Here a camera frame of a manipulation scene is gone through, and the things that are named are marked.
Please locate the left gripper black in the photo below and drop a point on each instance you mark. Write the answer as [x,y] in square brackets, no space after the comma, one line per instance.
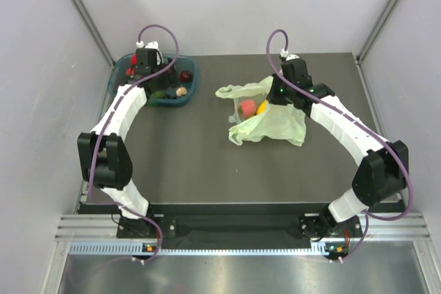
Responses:
[171,80]

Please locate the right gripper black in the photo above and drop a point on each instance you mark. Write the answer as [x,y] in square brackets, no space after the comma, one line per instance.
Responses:
[273,96]

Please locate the yellow fake mango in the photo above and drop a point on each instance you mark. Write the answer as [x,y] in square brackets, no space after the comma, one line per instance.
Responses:
[262,107]

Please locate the light green plastic bag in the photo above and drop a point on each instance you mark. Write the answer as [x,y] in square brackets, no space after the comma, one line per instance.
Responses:
[277,122]

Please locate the pink fake peach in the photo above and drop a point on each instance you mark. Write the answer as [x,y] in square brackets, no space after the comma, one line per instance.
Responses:
[247,108]

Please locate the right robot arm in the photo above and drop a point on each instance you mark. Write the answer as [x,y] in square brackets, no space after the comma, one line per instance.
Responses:
[382,165]

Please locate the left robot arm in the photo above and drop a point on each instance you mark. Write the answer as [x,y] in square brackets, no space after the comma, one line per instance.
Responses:
[104,158]

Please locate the green fake grapes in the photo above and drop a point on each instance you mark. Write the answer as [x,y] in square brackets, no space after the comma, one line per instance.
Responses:
[158,95]

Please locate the dark maroon fake plum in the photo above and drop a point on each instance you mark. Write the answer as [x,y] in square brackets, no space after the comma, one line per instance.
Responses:
[186,76]

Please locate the beige fake mushroom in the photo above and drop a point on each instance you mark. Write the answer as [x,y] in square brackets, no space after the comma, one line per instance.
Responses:
[181,91]

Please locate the teal plastic basket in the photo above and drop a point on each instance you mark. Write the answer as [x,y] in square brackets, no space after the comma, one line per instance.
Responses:
[183,63]

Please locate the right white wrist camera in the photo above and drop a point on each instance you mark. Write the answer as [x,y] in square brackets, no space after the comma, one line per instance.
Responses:
[285,56]

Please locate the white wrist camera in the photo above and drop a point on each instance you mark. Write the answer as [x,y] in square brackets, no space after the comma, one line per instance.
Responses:
[285,56]
[148,54]

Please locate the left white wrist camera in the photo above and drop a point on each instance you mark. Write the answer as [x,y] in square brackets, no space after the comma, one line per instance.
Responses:
[148,54]

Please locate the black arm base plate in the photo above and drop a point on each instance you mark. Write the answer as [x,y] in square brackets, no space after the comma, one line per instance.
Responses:
[298,227]

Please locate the aluminium frame rail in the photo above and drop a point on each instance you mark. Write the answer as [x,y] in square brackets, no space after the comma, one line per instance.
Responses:
[87,227]

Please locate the grey slotted cable duct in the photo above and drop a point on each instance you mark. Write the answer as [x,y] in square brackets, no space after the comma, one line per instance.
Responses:
[143,249]

